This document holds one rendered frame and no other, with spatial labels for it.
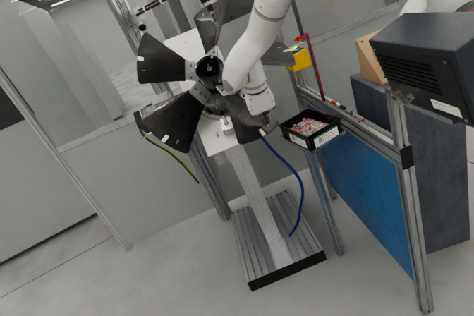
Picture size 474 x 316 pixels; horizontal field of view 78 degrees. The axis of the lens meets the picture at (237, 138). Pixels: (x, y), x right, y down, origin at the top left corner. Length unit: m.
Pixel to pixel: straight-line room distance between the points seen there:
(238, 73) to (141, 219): 1.81
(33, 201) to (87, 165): 1.23
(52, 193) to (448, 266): 3.14
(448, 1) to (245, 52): 0.56
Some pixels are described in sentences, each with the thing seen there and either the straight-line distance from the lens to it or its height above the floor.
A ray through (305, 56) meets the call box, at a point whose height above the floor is 1.04.
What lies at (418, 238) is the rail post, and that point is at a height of 0.45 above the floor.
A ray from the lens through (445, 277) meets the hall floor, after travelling 1.78.
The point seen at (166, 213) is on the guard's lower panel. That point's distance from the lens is 2.46.
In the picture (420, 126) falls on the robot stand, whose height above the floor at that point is 0.73.
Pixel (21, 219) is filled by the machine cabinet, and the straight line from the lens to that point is 3.58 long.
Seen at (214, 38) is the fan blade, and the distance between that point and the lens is 1.35.
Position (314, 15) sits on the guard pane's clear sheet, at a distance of 2.16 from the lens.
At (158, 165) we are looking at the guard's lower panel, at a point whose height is 0.59.
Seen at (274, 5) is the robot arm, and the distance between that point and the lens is 0.77.
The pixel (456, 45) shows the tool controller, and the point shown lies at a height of 1.23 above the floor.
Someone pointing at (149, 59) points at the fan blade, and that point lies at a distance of 1.40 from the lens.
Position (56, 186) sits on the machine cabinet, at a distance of 3.36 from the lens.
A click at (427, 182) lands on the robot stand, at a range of 1.54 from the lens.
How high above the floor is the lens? 1.44
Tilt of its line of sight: 24 degrees down
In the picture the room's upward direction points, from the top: 23 degrees counter-clockwise
